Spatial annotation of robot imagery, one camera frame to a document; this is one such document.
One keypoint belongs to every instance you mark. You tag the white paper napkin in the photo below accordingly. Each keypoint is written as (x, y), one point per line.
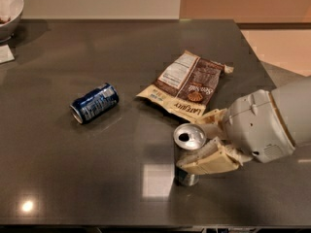
(5, 54)

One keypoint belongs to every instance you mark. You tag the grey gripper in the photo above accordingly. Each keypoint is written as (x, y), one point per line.
(258, 125)

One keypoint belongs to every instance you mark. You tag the blue soda can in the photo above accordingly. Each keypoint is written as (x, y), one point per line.
(94, 103)

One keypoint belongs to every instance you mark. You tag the white bowl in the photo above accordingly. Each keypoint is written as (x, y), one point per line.
(10, 16)

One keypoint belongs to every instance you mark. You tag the brown chip bag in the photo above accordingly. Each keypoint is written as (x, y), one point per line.
(186, 86)

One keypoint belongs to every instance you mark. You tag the silver redbull can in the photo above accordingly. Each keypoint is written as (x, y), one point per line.
(188, 137)

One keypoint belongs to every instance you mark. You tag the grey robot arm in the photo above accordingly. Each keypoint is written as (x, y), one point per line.
(293, 101)

